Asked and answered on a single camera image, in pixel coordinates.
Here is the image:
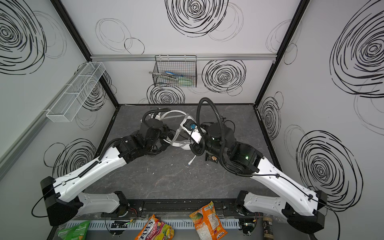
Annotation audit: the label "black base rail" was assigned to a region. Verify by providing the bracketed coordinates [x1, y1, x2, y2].
[101, 197, 289, 219]

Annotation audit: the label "small dark snack packet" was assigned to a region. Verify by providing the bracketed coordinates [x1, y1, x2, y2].
[205, 153, 219, 164]

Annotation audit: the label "white gaming headset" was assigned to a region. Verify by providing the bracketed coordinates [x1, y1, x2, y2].
[157, 110, 196, 150]

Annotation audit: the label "clear plastic wall shelf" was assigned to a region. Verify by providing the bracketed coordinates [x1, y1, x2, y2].
[46, 62, 106, 123]

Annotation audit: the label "black corner frame post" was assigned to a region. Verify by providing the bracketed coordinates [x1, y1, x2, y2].
[50, 0, 120, 109]
[254, 0, 310, 108]

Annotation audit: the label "black wire wall basket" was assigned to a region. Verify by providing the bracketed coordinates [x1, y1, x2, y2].
[149, 60, 198, 88]

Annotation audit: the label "black corner frame post right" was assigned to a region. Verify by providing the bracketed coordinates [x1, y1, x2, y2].
[254, 0, 310, 108]

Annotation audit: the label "black corner frame post left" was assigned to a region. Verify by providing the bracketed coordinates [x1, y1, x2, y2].
[50, 0, 120, 109]

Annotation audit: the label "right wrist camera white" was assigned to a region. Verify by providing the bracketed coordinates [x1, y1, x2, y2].
[181, 116, 203, 144]

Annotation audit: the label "dark can at base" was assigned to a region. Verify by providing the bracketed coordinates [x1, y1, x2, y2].
[263, 217, 275, 240]

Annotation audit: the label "aluminium wall rail back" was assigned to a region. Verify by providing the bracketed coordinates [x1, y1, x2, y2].
[91, 53, 277, 62]

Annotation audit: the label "orange snack bag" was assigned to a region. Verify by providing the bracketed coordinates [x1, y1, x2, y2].
[189, 201, 228, 240]

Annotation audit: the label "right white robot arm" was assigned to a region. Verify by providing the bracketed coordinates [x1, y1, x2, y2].
[190, 97, 330, 235]

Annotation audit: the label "white slotted cable duct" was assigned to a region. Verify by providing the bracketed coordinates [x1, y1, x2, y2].
[64, 218, 241, 231]

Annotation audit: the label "aluminium wall rail left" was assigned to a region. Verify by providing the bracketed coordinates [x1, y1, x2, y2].
[1, 62, 88, 180]

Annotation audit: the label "Fox's candy bag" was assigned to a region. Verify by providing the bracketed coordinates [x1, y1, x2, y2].
[135, 215, 175, 240]

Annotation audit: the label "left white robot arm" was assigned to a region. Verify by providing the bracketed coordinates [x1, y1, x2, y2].
[41, 108, 172, 227]

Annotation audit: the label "green items in basket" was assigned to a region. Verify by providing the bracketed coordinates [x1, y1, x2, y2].
[150, 71, 194, 87]

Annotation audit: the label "aluminium wall rail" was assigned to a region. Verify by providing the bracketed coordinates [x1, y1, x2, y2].
[1, 62, 88, 180]
[91, 53, 277, 62]

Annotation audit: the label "green snack bag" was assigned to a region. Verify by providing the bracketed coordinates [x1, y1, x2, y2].
[58, 221, 91, 240]

